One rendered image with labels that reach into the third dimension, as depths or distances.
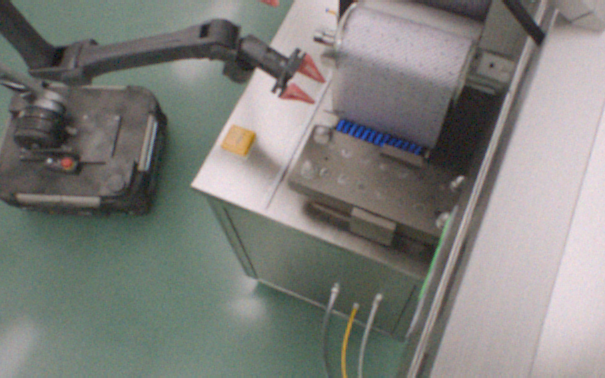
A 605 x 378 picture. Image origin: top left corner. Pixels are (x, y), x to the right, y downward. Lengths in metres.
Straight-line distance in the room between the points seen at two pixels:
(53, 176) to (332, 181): 1.40
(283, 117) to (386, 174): 0.37
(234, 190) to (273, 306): 0.90
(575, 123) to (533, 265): 0.17
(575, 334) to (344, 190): 0.63
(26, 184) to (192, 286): 0.75
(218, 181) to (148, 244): 1.03
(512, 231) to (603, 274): 0.28
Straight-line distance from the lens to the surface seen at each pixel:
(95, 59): 1.42
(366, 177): 1.30
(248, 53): 1.29
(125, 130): 2.42
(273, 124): 1.52
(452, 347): 0.56
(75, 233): 2.58
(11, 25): 1.42
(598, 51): 0.75
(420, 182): 1.31
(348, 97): 1.29
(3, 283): 2.64
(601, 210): 0.90
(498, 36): 1.73
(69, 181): 2.40
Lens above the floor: 2.20
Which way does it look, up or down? 65 degrees down
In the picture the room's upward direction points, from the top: 7 degrees counter-clockwise
